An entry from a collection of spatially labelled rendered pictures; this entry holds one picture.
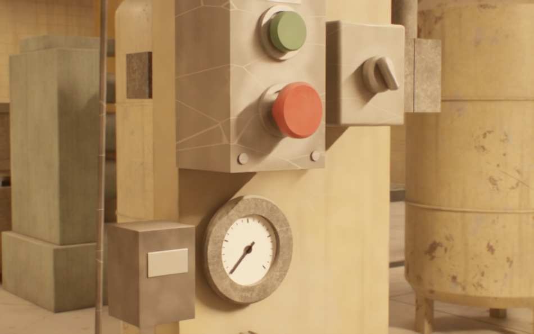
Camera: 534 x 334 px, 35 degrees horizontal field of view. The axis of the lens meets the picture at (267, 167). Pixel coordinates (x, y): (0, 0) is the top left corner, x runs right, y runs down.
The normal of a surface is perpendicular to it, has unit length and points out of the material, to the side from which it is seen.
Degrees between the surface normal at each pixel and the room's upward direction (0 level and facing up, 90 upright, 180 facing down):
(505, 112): 90
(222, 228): 90
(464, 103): 90
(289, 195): 90
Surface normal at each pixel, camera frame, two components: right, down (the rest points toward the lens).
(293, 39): 0.60, 0.05
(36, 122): -0.80, 0.04
